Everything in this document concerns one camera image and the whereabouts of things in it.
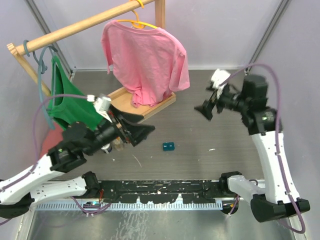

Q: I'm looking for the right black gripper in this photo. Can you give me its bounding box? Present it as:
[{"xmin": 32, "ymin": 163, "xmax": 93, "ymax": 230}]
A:
[{"xmin": 194, "ymin": 82, "xmax": 250, "ymax": 121}]

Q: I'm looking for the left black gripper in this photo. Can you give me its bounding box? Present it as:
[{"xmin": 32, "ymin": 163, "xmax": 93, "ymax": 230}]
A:
[{"xmin": 83, "ymin": 103, "xmax": 155, "ymax": 156}]

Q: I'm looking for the teal pill box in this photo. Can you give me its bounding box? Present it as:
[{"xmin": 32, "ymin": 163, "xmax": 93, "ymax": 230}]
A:
[{"xmin": 162, "ymin": 142, "xmax": 175, "ymax": 152}]

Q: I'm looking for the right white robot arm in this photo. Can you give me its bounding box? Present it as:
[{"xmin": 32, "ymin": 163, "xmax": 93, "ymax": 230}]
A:
[{"xmin": 194, "ymin": 70, "xmax": 311, "ymax": 223}]

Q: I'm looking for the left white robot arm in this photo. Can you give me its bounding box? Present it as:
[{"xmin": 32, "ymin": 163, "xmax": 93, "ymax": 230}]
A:
[{"xmin": 0, "ymin": 106, "xmax": 156, "ymax": 219}]

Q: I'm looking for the wooden clothes rack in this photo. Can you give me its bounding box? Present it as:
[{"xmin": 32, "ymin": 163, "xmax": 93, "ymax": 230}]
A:
[{"xmin": 7, "ymin": 0, "xmax": 176, "ymax": 120}]

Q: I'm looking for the pink t-shirt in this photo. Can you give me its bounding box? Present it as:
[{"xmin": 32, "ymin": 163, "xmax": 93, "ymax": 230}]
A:
[{"xmin": 101, "ymin": 20, "xmax": 190, "ymax": 108}]

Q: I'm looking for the green tank top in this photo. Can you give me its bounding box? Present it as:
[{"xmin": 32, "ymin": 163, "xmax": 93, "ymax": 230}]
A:
[{"xmin": 47, "ymin": 56, "xmax": 103, "ymax": 131}]

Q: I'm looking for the red folded cloth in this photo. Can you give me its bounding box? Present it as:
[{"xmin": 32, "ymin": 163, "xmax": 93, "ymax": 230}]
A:
[{"xmin": 39, "ymin": 122, "xmax": 64, "ymax": 158}]

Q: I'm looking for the yellow plastic hanger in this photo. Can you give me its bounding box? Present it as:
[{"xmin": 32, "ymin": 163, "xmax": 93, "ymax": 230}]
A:
[{"xmin": 117, "ymin": 10, "xmax": 158, "ymax": 29}]

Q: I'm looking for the grey-blue plastic hanger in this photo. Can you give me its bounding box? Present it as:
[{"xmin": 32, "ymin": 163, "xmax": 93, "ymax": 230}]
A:
[{"xmin": 22, "ymin": 39, "xmax": 59, "ymax": 130}]

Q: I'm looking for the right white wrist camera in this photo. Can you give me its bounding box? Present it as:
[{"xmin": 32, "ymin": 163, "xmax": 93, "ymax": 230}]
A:
[{"xmin": 207, "ymin": 69, "xmax": 231, "ymax": 99}]

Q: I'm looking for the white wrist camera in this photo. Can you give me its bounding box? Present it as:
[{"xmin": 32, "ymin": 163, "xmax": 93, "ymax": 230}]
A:
[
  {"xmin": 86, "ymin": 94, "xmax": 112, "ymax": 122},
  {"xmin": 207, "ymin": 69, "xmax": 231, "ymax": 99}
]

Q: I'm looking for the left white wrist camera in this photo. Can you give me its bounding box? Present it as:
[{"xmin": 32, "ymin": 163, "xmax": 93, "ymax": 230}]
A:
[{"xmin": 86, "ymin": 94, "xmax": 112, "ymax": 122}]

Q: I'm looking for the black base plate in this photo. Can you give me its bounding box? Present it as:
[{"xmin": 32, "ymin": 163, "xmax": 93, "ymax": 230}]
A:
[{"xmin": 71, "ymin": 178, "xmax": 250, "ymax": 205}]

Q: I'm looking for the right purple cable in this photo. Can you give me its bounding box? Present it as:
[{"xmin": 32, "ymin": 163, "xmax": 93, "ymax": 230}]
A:
[{"xmin": 219, "ymin": 62, "xmax": 306, "ymax": 235}]

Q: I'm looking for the purple cable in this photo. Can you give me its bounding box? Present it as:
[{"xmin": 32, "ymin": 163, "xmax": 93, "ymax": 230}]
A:
[
  {"xmin": 0, "ymin": 93, "xmax": 96, "ymax": 226},
  {"xmin": 219, "ymin": 62, "xmax": 306, "ymax": 235}
]

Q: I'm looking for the white slotted cable duct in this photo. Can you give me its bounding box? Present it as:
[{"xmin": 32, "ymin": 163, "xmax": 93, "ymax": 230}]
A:
[{"xmin": 35, "ymin": 200, "xmax": 223, "ymax": 211}]

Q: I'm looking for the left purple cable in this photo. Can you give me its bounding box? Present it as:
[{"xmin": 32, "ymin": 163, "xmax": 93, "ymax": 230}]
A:
[{"xmin": 0, "ymin": 93, "xmax": 96, "ymax": 226}]

